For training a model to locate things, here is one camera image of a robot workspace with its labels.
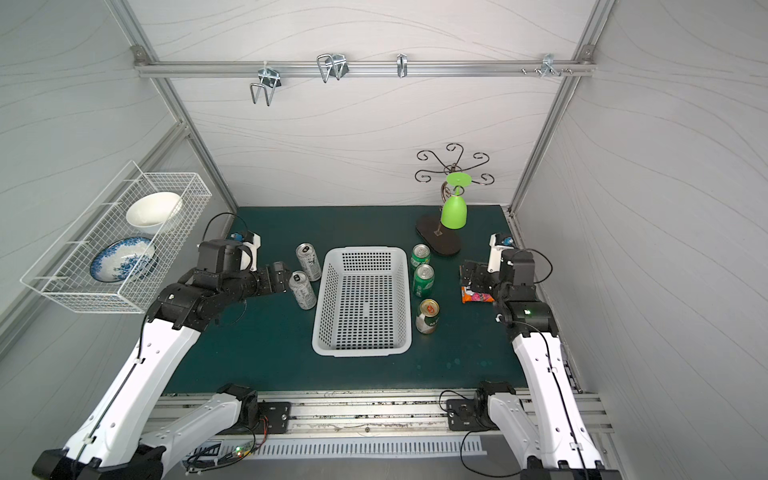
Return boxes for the white wire wall basket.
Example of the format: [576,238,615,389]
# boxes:
[21,162,212,314]

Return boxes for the white bowl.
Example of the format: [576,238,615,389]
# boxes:
[125,192,183,235]

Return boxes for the white perforated plastic basket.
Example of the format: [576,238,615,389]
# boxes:
[312,246,412,358]

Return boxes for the white slotted cable duct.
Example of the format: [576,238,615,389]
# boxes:
[179,436,487,462]

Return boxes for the green plastic goblet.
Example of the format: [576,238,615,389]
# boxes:
[440,172,472,230]

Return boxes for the fruit candy bag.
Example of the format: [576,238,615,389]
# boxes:
[461,286,494,303]

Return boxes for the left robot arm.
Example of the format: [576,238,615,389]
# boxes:
[32,269,270,479]

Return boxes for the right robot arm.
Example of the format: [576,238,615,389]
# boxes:
[470,259,622,479]

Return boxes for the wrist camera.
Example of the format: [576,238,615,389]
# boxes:
[196,231,261,273]
[487,233,535,286]

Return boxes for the black metal cup stand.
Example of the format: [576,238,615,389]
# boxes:
[414,142,495,257]

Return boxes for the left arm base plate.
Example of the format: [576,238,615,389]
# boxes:
[238,399,292,435]

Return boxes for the gold top green can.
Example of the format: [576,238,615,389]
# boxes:
[415,299,440,335]

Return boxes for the left base cables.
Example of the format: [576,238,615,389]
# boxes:
[182,413,270,475]

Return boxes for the metal hook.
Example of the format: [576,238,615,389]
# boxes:
[249,62,282,106]
[520,53,572,78]
[396,54,408,78]
[316,53,349,83]

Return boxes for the aluminium top rail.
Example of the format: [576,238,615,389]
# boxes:
[135,58,597,80]

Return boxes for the green can front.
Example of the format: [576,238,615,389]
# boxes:
[412,263,435,298]

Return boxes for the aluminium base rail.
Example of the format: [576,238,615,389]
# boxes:
[142,389,614,437]

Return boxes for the right base cable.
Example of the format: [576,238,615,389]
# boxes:
[437,389,523,479]

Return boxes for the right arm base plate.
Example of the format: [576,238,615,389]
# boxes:
[444,398,495,432]

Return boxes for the silver can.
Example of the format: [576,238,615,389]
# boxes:
[296,243,322,282]
[289,271,317,310]

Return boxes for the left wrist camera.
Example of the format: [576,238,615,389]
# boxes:
[196,231,261,273]

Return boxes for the silver can front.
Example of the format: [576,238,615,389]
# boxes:
[289,271,317,310]

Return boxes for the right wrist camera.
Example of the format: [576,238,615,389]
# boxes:
[487,233,535,286]

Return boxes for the blue patterned plate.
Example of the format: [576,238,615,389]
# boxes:
[90,236,156,283]

